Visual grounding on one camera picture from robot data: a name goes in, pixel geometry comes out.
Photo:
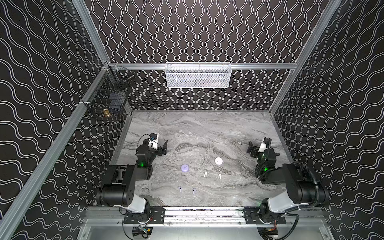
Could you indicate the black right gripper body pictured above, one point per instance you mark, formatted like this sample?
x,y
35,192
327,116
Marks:
x,y
257,148

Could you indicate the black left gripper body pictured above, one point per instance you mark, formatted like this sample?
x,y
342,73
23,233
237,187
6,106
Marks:
x,y
160,147

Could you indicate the white earbud charging case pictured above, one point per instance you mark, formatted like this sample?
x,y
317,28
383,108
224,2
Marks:
x,y
219,161

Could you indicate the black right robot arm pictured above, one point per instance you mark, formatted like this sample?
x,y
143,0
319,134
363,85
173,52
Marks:
x,y
304,189

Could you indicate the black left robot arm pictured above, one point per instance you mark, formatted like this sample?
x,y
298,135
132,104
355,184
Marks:
x,y
117,188

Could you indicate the purple earbud charging case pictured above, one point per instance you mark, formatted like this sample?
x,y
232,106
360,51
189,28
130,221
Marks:
x,y
185,168

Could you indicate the brass fitting in basket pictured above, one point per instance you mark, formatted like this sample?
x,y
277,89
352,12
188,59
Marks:
x,y
106,113

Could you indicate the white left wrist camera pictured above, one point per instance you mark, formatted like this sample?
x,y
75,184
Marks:
x,y
153,137

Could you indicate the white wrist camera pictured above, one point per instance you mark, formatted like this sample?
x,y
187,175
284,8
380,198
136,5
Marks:
x,y
153,137
265,144

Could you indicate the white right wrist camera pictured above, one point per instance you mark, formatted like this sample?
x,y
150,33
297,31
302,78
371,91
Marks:
x,y
265,144

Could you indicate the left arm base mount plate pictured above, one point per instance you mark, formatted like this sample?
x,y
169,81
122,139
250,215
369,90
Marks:
x,y
153,215

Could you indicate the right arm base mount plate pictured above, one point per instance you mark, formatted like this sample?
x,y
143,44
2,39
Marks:
x,y
255,216

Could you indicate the black wire basket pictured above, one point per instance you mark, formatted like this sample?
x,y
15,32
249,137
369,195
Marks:
x,y
111,93

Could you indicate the white mesh wire basket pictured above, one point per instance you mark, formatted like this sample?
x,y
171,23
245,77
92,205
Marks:
x,y
195,75

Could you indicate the aluminium front rail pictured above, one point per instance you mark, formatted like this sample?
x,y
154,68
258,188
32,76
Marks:
x,y
179,217

